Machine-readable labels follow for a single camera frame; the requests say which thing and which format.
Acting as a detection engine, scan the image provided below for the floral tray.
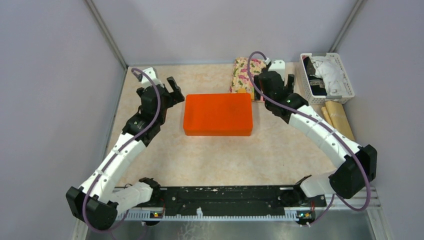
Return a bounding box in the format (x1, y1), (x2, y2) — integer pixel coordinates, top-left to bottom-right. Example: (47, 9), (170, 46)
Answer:
(229, 57), (266, 101)

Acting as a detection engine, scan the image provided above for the orange box lid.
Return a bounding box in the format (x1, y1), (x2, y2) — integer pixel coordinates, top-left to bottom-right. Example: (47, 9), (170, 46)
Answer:
(183, 93), (254, 137)

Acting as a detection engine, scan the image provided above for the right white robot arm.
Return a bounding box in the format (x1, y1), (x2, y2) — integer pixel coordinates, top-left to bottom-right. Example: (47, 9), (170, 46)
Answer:
(253, 58), (378, 206)

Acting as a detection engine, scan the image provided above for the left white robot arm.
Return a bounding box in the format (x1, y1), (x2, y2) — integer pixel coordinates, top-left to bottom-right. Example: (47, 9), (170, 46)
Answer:
(65, 67), (185, 233)

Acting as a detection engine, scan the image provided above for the orange cookie lower left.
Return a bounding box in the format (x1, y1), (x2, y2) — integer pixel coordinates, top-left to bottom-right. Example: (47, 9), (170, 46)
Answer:
(237, 88), (247, 94)

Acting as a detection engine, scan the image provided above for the black item in basket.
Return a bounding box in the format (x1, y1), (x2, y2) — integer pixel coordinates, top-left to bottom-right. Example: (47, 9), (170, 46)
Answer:
(303, 56), (327, 96)

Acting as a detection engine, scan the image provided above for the white plastic basket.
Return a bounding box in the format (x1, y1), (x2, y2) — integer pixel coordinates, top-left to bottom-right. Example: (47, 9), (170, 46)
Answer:
(297, 53), (355, 104)

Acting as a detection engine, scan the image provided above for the white cloth in basket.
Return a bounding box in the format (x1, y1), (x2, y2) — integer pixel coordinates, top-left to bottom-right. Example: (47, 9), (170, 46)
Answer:
(311, 56), (348, 96)

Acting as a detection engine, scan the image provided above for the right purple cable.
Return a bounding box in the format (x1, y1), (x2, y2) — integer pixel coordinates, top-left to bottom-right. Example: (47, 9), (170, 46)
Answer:
(247, 51), (373, 227)

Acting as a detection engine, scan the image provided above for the purple cable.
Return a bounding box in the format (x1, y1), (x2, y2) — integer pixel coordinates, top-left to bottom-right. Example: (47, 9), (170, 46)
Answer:
(247, 51), (373, 227)
(82, 67), (162, 240)

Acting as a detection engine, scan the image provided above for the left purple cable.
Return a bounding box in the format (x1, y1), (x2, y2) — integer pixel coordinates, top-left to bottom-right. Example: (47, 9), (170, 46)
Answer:
(82, 67), (162, 240)

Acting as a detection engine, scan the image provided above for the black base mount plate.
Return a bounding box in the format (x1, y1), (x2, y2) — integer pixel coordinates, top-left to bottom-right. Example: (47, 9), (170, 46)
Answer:
(129, 185), (328, 226)

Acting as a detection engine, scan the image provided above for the aluminium frame rail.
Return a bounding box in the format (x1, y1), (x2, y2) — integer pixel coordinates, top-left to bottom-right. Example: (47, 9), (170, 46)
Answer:
(71, 187), (395, 240)

